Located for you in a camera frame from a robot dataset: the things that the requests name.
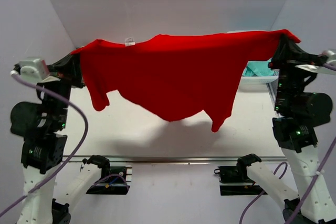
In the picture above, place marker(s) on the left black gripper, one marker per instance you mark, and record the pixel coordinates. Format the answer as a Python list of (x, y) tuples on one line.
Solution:
[(69, 67)]

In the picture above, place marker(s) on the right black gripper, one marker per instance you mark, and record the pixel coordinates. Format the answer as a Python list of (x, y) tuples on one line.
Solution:
[(288, 51)]

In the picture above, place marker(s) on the red t-shirt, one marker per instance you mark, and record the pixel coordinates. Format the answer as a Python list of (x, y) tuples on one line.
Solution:
[(176, 77)]

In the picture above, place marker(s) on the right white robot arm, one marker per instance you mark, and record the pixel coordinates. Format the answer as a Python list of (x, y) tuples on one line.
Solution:
[(299, 113)]

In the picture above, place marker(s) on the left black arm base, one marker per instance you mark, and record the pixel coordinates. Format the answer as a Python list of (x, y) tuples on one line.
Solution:
[(115, 181)]

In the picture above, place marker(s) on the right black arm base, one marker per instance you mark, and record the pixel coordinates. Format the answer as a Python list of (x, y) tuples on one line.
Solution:
[(231, 183)]

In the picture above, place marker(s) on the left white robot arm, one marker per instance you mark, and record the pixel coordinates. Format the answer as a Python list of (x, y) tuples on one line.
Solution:
[(40, 125)]

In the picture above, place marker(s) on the teal t-shirt in basket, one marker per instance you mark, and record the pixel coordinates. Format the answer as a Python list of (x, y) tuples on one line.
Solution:
[(258, 69)]

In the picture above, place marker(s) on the white plastic basket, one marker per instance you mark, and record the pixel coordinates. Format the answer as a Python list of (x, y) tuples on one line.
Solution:
[(254, 81)]

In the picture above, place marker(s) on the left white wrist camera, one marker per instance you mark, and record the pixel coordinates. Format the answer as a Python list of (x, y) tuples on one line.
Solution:
[(33, 70)]

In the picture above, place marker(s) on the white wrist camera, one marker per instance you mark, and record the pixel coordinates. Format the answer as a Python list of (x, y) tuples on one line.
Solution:
[(33, 70), (323, 63)]

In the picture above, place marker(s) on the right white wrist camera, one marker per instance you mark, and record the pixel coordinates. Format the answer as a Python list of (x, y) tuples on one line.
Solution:
[(323, 63)]

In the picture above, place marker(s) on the aluminium table rail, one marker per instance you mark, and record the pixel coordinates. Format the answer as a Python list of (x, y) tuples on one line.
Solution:
[(177, 160)]

